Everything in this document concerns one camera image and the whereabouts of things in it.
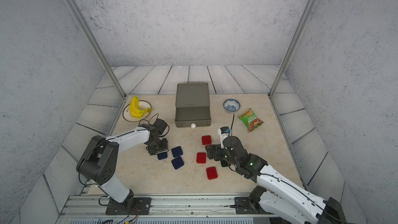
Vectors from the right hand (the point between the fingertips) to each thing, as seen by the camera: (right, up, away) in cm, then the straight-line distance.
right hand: (212, 147), depth 76 cm
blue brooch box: (-27, -8, +11) cm, 30 cm away
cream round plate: (-56, +12, +33) cm, 66 cm away
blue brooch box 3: (-19, -12, +11) cm, 25 cm away
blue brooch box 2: (-20, -7, +15) cm, 26 cm away
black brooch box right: (+7, -12, +10) cm, 17 cm away
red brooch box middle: (-6, -10, +14) cm, 18 cm away
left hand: (-25, -7, +15) cm, 30 cm away
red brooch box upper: (-3, -1, +21) cm, 22 cm away
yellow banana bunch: (-51, +17, +29) cm, 61 cm away
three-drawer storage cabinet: (-11, +20, +13) cm, 26 cm away
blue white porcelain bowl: (+16, +20, +36) cm, 44 cm away
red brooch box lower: (0, -16, +7) cm, 17 cm away
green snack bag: (+25, +11, +24) cm, 37 cm away
